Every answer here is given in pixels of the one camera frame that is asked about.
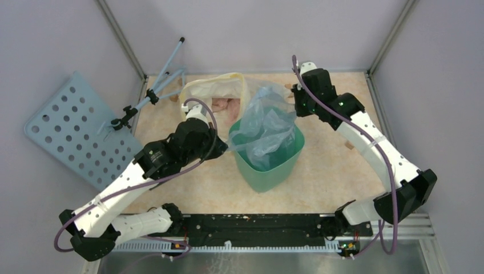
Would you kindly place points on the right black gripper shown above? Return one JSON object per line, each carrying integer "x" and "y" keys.
{"x": 297, "y": 93}

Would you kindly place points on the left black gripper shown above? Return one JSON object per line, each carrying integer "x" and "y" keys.
{"x": 220, "y": 147}

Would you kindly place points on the light blue plastic bag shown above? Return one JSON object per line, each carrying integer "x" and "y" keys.
{"x": 266, "y": 136}

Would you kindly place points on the translucent white yellow trash bag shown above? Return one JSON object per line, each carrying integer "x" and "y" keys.
{"x": 229, "y": 85}

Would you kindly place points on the green plastic trash bin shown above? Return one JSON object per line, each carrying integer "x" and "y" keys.
{"x": 263, "y": 181}

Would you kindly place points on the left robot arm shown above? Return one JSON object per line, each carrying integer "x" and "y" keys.
{"x": 100, "y": 225}

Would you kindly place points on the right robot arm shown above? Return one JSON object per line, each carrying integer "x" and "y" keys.
{"x": 407, "y": 187}

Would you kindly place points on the pink bag inside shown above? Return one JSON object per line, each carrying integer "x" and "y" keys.
{"x": 229, "y": 106}

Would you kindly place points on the wooden cube block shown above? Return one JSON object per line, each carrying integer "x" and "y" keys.
{"x": 349, "y": 145}

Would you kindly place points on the light blue tripod stand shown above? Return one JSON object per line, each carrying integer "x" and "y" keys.
{"x": 153, "y": 95}

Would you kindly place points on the light blue perforated board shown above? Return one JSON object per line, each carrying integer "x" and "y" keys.
{"x": 74, "y": 127}

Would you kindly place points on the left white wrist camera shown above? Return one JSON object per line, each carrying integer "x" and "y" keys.
{"x": 196, "y": 111}

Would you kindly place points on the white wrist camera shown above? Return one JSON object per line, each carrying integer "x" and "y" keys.
{"x": 196, "y": 111}
{"x": 304, "y": 67}

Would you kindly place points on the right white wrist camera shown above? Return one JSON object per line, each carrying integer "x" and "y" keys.
{"x": 304, "y": 67}

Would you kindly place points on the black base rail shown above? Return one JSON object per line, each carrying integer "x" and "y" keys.
{"x": 264, "y": 230}

